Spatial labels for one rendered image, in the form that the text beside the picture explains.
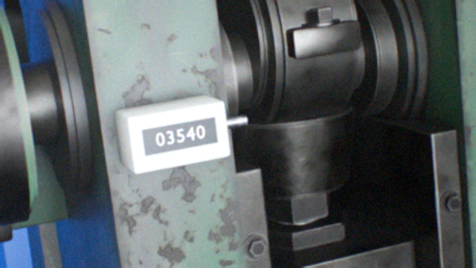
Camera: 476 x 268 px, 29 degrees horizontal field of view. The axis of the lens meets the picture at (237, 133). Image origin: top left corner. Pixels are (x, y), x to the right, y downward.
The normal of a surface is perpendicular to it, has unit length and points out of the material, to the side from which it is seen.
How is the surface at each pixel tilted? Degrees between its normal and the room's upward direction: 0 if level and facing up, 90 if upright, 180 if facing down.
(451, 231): 90
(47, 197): 90
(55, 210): 90
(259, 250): 90
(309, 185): 100
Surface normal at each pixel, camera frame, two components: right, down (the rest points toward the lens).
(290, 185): -0.11, 0.38
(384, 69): 0.36, 0.29
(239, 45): 0.15, -0.62
